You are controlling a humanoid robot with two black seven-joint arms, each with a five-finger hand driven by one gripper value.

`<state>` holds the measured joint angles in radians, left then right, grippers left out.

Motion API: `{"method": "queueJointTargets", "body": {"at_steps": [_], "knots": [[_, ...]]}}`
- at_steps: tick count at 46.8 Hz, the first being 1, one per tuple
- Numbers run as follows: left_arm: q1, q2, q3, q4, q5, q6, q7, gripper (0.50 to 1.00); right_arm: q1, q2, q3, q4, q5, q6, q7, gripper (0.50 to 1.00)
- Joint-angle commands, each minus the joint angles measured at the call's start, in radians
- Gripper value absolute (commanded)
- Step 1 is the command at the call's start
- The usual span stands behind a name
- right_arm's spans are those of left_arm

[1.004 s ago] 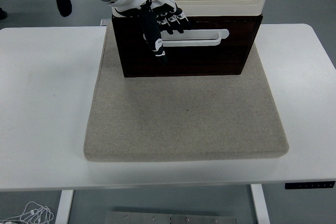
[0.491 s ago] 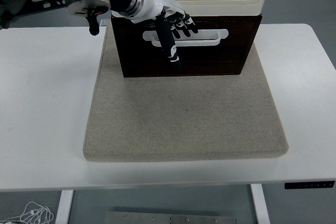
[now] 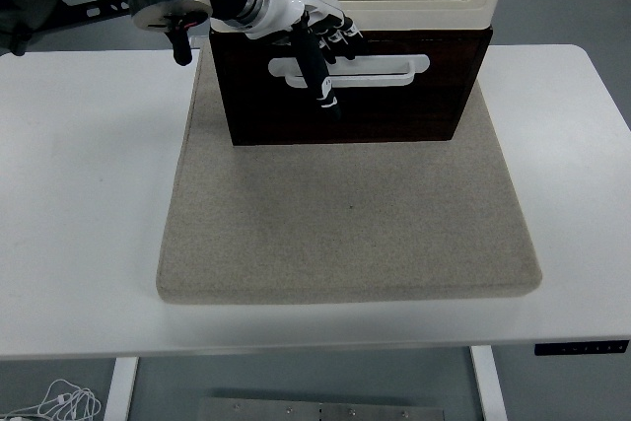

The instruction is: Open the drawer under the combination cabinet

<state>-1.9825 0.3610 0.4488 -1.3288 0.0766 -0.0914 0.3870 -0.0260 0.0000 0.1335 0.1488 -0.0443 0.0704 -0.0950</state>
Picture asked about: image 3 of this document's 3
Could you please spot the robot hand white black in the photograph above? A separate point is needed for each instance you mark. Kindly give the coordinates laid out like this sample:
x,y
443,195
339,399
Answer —
x,y
286,4

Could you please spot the dark wooden drawer case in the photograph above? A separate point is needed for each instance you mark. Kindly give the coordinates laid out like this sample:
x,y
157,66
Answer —
x,y
345,137

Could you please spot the beige fabric mat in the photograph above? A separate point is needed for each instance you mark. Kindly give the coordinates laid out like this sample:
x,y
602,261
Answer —
x,y
345,224

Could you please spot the white table leg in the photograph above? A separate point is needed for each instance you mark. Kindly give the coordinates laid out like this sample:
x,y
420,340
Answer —
x,y
489,384
120,389

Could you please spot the black table control panel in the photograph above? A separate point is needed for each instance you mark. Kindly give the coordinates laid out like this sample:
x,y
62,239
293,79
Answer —
x,y
581,347

